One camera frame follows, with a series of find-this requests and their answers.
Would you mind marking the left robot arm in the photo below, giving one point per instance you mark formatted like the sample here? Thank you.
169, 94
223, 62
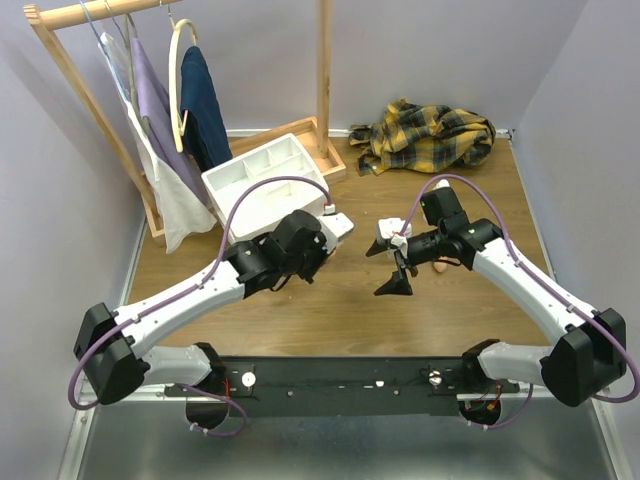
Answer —
119, 351

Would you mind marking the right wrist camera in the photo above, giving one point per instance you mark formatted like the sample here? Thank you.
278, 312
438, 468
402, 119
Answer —
393, 233

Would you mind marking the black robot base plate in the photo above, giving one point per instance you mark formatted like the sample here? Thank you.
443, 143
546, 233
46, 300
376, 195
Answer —
352, 386

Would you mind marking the lavender hanging garment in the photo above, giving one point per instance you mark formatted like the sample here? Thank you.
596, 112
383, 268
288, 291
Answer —
153, 101

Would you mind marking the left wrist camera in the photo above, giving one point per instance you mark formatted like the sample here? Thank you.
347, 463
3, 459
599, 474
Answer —
335, 226

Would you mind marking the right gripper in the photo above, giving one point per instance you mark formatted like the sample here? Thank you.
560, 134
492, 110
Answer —
398, 284

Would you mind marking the navy blue hanging garment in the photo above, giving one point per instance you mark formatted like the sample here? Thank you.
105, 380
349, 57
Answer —
205, 137

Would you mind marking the white hanging garment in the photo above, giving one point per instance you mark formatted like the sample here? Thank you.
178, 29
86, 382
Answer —
180, 211

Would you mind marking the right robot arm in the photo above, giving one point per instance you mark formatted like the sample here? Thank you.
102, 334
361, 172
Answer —
585, 351

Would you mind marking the yellow plaid shirt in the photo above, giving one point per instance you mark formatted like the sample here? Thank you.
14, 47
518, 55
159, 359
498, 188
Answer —
426, 139

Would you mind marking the tall white bottle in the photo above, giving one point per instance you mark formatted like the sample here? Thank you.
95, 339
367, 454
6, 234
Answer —
443, 183

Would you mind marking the cream wooden hanger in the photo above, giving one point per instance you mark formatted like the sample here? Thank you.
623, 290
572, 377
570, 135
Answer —
177, 117

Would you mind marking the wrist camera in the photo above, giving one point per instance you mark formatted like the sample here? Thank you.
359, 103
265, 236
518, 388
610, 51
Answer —
393, 233
335, 226

